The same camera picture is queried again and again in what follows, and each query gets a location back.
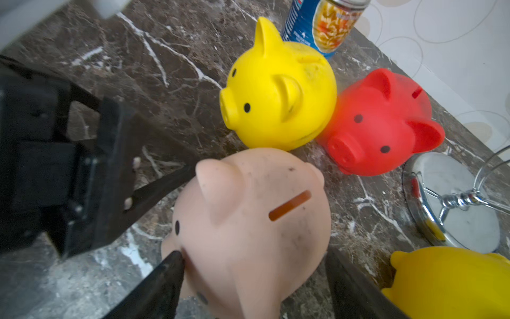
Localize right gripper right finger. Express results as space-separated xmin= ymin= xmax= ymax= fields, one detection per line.
xmin=325 ymin=247 xmax=407 ymax=318

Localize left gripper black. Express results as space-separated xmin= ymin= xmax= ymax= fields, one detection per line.
xmin=1 ymin=57 xmax=199 ymax=257

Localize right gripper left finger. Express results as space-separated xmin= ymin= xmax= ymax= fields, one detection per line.
xmin=104 ymin=251 xmax=185 ymax=319

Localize yellow piggy bank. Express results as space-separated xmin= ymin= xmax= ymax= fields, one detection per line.
xmin=219 ymin=17 xmax=337 ymax=151
xmin=382 ymin=247 xmax=509 ymax=318

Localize pink piggy bank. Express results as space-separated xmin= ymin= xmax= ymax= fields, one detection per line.
xmin=161 ymin=148 xmax=332 ymax=318

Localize red piggy bank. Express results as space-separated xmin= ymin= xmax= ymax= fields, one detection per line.
xmin=316 ymin=69 xmax=445 ymax=176

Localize chrome mug tree stand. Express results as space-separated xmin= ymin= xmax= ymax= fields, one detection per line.
xmin=402 ymin=146 xmax=509 ymax=254

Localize soup can blue label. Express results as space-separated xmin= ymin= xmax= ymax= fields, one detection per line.
xmin=282 ymin=0 xmax=370 ymax=59

